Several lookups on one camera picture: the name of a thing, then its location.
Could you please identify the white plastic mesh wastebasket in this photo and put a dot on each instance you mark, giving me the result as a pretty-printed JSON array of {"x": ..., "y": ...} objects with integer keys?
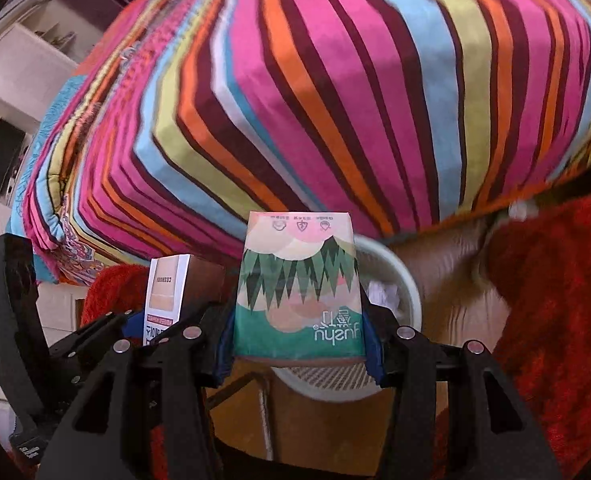
[{"x": 353, "y": 382}]

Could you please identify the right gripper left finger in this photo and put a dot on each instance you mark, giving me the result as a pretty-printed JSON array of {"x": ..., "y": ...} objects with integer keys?
[{"x": 105, "y": 434}]

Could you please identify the white paper ball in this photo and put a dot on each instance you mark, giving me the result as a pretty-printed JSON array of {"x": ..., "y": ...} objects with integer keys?
[{"x": 383, "y": 295}]

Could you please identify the green forest tissue pack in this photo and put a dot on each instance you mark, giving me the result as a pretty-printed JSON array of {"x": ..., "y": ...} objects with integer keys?
[{"x": 299, "y": 295}]

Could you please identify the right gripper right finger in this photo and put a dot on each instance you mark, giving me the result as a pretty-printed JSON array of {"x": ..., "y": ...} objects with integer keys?
[{"x": 490, "y": 432}]

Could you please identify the red shaggy rug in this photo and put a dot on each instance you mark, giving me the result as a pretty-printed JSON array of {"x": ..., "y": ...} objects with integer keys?
[{"x": 535, "y": 315}]

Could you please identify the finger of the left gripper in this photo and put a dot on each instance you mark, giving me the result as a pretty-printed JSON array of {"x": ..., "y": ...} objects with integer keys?
[{"x": 103, "y": 327}]

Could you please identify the white small carton box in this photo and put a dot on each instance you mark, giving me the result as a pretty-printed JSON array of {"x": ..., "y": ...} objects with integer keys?
[{"x": 167, "y": 277}]

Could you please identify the colourful striped bedspread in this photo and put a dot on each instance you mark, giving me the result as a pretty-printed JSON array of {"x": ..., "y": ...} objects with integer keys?
[{"x": 408, "y": 115}]

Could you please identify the white cabinet with shelves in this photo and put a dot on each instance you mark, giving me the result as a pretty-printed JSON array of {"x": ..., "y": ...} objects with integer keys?
[{"x": 41, "y": 44}]

